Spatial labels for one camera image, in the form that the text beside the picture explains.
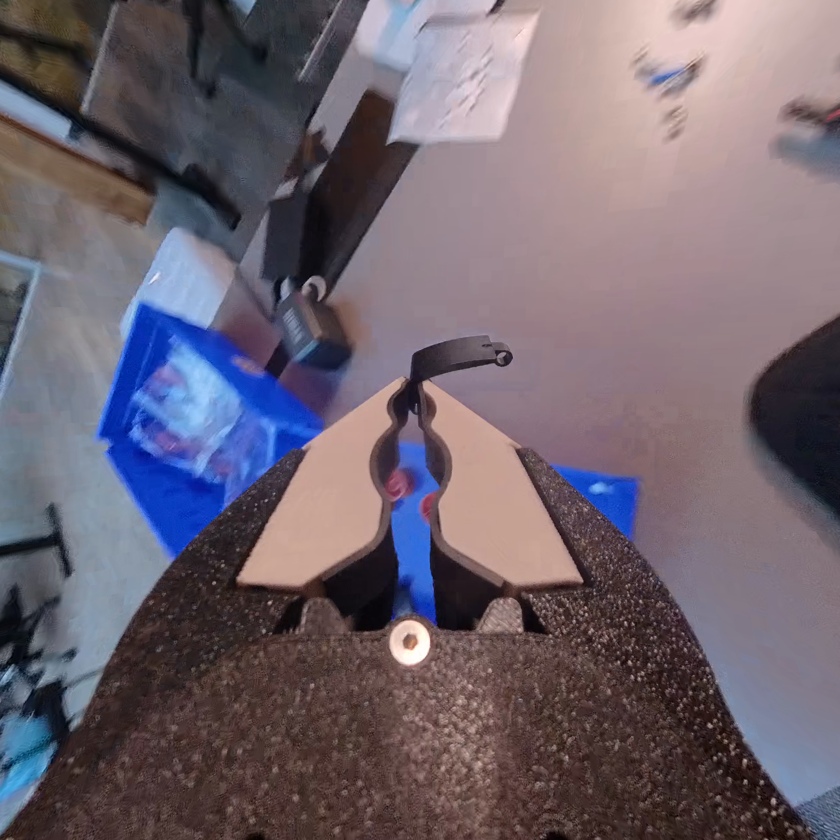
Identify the white sticker sheet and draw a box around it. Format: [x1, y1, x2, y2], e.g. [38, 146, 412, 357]
[388, 11, 542, 145]

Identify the clear bag of toy parts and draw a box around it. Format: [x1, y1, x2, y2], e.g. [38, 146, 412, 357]
[132, 335, 283, 480]

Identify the black toy fender piece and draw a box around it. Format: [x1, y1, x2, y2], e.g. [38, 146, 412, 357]
[410, 335, 514, 418]

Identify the small black device green display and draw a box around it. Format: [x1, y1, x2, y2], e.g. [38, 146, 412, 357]
[273, 279, 353, 371]

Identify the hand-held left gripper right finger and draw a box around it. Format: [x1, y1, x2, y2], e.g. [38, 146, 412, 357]
[418, 381, 586, 594]

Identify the black honeycomb pad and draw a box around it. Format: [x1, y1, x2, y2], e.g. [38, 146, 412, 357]
[749, 315, 840, 523]

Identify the blue plastic bag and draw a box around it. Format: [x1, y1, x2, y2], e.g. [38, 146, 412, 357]
[99, 302, 640, 618]

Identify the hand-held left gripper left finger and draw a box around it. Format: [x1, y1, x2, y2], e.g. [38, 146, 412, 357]
[237, 378, 412, 592]

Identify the white box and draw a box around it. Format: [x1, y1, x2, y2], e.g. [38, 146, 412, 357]
[121, 226, 240, 340]

